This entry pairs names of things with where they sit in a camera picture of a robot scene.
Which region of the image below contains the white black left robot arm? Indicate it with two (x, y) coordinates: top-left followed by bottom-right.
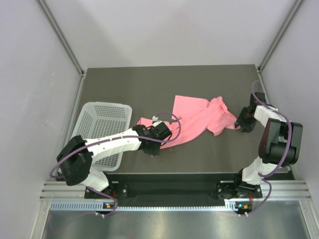
(57, 121), (172, 198)

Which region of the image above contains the grey slotted cable duct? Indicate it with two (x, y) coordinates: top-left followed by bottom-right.
(50, 201), (249, 212)

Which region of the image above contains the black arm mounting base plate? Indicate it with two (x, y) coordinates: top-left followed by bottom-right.
(84, 173), (262, 202)

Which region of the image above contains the pink t shirt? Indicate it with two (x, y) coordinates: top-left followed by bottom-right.
(136, 95), (241, 150)

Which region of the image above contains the aluminium frame post left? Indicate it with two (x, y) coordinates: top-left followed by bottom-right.
(36, 0), (85, 77)

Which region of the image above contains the aluminium frame post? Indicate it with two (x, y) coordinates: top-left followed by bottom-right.
(257, 0), (306, 74)
(36, 0), (85, 77)

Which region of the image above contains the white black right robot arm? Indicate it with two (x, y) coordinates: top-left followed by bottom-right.
(232, 92), (303, 198)

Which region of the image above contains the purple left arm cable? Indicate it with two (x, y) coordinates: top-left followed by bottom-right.
(49, 112), (182, 217)

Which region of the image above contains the white perforated plastic basket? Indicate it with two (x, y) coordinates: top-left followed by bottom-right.
(63, 101), (133, 172)

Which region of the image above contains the aluminium frame post right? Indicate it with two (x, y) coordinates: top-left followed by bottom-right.
(257, 0), (306, 74)

